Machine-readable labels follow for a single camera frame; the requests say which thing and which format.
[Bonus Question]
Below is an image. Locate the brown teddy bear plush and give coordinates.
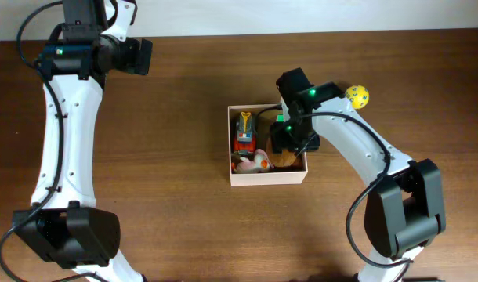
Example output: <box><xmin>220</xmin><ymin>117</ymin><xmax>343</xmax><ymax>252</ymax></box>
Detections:
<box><xmin>266</xmin><ymin>138</ymin><xmax>303</xmax><ymax>169</ymax></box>

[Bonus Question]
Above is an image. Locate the pink white toy duck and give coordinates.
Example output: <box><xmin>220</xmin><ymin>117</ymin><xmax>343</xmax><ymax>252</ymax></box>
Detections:
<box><xmin>231</xmin><ymin>149</ymin><xmax>274</xmax><ymax>174</ymax></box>

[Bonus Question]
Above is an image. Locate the red grey toy truck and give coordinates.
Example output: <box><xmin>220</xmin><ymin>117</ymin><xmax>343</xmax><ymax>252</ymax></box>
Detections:
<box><xmin>234</xmin><ymin>112</ymin><xmax>256</xmax><ymax>156</ymax></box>

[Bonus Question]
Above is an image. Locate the yellow ball with blue letters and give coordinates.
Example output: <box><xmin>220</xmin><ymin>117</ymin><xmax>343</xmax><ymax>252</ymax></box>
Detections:
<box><xmin>345</xmin><ymin>85</ymin><xmax>370</xmax><ymax>110</ymax></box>

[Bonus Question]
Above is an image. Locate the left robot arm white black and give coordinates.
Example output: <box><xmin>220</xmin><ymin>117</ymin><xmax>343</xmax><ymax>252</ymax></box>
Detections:
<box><xmin>10</xmin><ymin>0</ymin><xmax>152</xmax><ymax>281</ymax></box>

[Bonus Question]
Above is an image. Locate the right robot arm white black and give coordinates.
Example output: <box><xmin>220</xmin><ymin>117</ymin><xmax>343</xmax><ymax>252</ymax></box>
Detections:
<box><xmin>270</xmin><ymin>68</ymin><xmax>446</xmax><ymax>281</ymax></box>

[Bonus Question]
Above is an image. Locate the white open cardboard box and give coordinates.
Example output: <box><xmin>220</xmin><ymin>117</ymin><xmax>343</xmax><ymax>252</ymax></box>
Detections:
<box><xmin>228</xmin><ymin>104</ymin><xmax>309</xmax><ymax>187</ymax></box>

